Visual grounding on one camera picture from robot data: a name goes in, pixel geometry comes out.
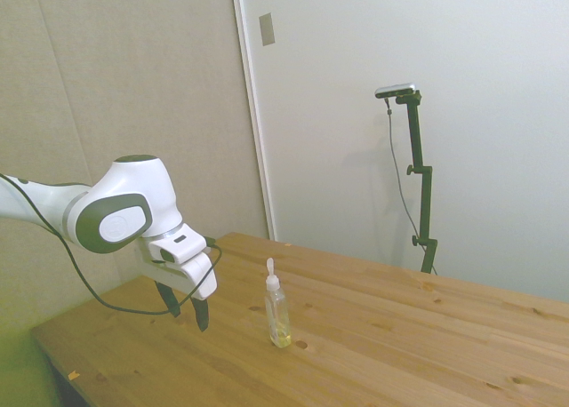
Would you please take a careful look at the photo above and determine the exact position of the clear sanitizer bottle white cap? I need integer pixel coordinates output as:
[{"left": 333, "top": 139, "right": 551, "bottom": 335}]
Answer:
[{"left": 264, "top": 257, "right": 293, "bottom": 349}]

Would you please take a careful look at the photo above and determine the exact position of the white door frame strip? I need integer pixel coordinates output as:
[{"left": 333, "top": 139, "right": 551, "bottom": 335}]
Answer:
[{"left": 229, "top": 0, "right": 277, "bottom": 242}]

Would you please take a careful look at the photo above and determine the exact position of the silver exterior camera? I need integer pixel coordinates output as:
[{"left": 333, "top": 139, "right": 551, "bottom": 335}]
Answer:
[{"left": 374, "top": 83, "right": 418, "bottom": 100}]

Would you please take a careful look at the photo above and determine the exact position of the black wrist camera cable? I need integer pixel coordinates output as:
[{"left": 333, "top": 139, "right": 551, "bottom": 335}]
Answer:
[{"left": 0, "top": 172, "right": 223, "bottom": 315}]

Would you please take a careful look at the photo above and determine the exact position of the grey wall plate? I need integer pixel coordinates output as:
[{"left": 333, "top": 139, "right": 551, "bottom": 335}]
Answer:
[{"left": 259, "top": 12, "right": 276, "bottom": 47}]

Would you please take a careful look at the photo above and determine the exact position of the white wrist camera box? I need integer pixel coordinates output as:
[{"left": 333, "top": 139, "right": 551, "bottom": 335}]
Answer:
[{"left": 148, "top": 224, "right": 210, "bottom": 264}]

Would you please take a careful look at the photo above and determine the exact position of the black camera stand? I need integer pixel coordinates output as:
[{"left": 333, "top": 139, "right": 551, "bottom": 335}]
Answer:
[{"left": 395, "top": 91, "right": 439, "bottom": 274}]

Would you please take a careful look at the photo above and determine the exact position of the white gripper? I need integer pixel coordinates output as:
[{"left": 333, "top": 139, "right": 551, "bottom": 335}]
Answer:
[{"left": 135, "top": 237, "right": 219, "bottom": 332}]

